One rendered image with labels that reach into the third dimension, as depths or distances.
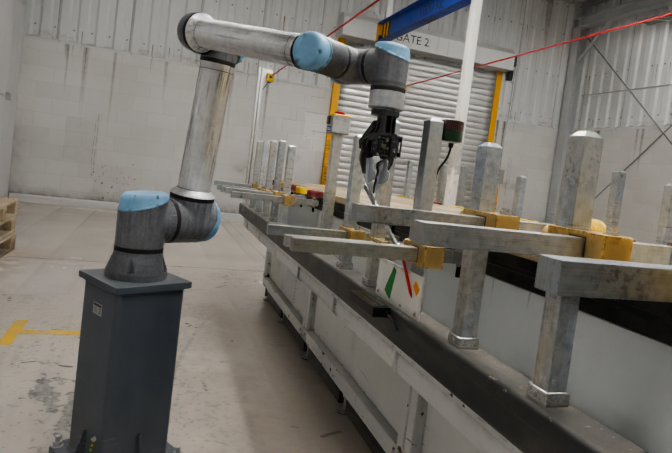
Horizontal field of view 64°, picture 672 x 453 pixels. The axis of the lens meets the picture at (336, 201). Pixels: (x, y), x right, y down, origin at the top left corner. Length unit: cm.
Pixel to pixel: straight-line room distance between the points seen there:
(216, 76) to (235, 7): 761
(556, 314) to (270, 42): 96
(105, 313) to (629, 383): 138
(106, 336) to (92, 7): 787
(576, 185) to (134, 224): 130
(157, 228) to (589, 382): 126
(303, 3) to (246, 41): 816
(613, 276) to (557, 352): 39
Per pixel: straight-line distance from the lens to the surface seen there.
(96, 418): 190
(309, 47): 134
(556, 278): 49
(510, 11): 1150
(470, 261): 108
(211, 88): 184
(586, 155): 88
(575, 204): 87
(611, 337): 112
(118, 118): 907
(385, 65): 138
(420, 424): 180
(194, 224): 186
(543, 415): 90
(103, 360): 182
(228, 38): 159
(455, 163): 314
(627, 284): 54
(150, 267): 178
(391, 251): 123
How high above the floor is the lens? 101
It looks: 3 degrees down
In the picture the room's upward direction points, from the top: 7 degrees clockwise
